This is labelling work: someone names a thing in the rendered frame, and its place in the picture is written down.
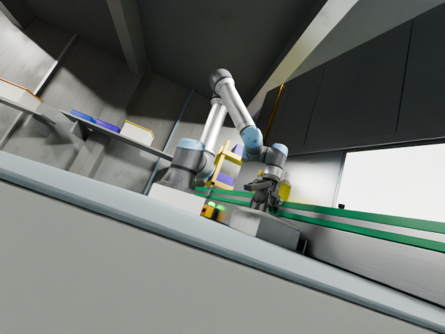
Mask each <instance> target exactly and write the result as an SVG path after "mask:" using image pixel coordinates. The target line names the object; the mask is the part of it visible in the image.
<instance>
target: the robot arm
mask: <svg viewBox="0 0 445 334"><path fill-rule="evenodd" d="M210 86H211V89H212V91H213V96H212V99H211V105H212V107H211V110H210V113H209V116H208V118H207V122H206V124H205V127H204V129H203V132H202V135H201V138H200V140H199V141H197V140H193V139H180V140H179V142H178V145H177V148H176V150H175V153H174V156H173V159H172V162H171V164H170V168H169V170H168V171H167V173H166V174H165V175H164V177H163V178H162V179H161V180H160V183H159V184H160V185H161V186H165V187H168V188H172V189H175V190H179V191H181V192H185V193H188V194H192V195H195V179H196V178H197V179H199V180H204V179H207V178H209V177H210V176H211V175H212V174H213V172H214V164H213V162H214V159H215V153H214V150H215V147H216V144H217V141H218V138H219V135H220V132H221V129H222V126H223V123H224V120H225V117H226V114H227V112H229V114H230V116H231V118H232V120H233V122H234V124H235V126H236V128H237V130H238V132H239V134H240V137H241V139H242V141H243V143H244V147H243V149H242V156H243V157H244V158H247V159H249V160H254V161H257V162H262V163H265V164H266V167H265V170H264V175H263V178H262V179H263V180H264V181H260V182H253V183H252V182H250V183H248V184H244V190H247V191H249V192H252V191H254V190H256V193H255V194H254V196H253V198H252V200H251V202H250V209H255V210H259V211H263V212H265V213H268V209H269V207H278V205H279V201H280V197H281V196H280V195H278V193H279V190H280V187H281V182H279V180H280V178H281V174H282V172H283V167H284V164H285V160H286V159H287V153H288V149H287V147H286V146H285V145H283V144H273V145H272V147H271V148H270V147H266V146H263V141H262V134H261V132H260V130H259V129H258V128H256V126H255V124H254V122H253V120H252V118H251V116H250V114H249V113H248V111H247V109H246V107H245V106H244V104H243V102H242V100H241V98H240V96H239V94H238V93H237V91H236V89H235V87H234V80H233V79H232V76H231V74H230V72H229V71H227V70H225V69H217V70H215V71H214V72H213V73H212V74H211V77H210ZM277 199H279V201H278V203H277ZM258 202H260V203H258ZM276 203H277V204H276ZM268 214H269V213H268Z"/></svg>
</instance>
